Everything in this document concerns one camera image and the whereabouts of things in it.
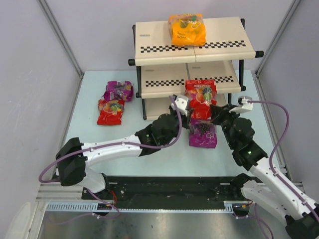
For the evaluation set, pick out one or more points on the red fruit gummy bag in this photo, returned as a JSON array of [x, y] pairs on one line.
[[110, 112], [202, 94]]

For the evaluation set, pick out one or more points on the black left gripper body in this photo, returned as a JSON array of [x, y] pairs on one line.
[[184, 118]]

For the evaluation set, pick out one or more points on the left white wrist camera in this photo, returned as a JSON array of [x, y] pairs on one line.
[[180, 103]]

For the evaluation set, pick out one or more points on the beige three-tier shelf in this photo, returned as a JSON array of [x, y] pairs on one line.
[[163, 68]]

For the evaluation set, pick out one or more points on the purple grape gummy bag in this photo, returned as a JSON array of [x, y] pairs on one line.
[[202, 134], [116, 90]]

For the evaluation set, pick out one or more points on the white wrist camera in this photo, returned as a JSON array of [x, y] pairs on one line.
[[244, 105], [180, 103]]

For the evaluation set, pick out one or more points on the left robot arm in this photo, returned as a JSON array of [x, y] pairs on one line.
[[75, 159]]

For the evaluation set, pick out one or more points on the orange mango gummy bag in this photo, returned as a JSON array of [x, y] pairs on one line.
[[187, 29]]

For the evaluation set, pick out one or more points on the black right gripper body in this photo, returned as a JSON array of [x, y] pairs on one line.
[[218, 115]]

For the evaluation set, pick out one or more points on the grey cable duct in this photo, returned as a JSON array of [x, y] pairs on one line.
[[139, 206]]

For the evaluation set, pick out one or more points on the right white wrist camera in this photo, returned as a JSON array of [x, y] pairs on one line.
[[244, 105]]

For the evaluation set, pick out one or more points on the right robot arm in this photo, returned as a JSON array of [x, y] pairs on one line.
[[281, 198]]

